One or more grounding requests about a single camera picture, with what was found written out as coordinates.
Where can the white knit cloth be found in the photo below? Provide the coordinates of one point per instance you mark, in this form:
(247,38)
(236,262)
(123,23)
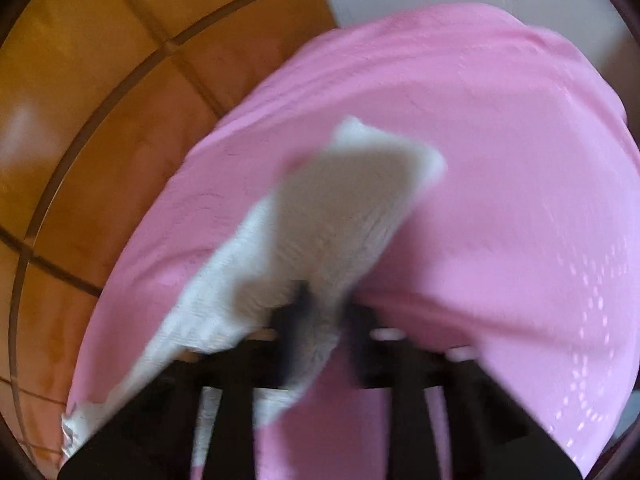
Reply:
(320,210)

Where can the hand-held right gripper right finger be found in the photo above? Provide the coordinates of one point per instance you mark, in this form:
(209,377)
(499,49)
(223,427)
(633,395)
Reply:
(362,350)

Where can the pink blanket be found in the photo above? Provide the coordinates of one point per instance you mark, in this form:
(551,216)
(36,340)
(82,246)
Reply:
(500,160)

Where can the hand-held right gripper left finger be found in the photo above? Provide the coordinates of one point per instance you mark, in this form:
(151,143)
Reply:
(295,332)

